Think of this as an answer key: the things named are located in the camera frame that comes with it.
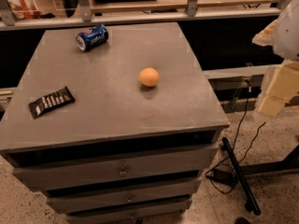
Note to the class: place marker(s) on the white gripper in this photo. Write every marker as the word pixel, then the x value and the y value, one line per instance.
pixel 288 32

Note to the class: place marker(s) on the orange fruit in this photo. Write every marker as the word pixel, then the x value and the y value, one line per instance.
pixel 149 77

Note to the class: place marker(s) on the black rxbar chocolate wrapper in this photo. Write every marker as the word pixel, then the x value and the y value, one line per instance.
pixel 50 102

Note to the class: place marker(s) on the black power adapter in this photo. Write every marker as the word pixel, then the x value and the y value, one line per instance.
pixel 223 177

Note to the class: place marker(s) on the grey drawer cabinet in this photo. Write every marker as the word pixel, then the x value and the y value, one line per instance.
pixel 122 150

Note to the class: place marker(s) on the blue pepsi can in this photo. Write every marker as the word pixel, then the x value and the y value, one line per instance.
pixel 92 37

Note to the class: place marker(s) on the black table leg frame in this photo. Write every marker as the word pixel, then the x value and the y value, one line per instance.
pixel 290 162

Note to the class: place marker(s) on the metal shelf rail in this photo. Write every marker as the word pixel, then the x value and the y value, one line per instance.
pixel 51 14

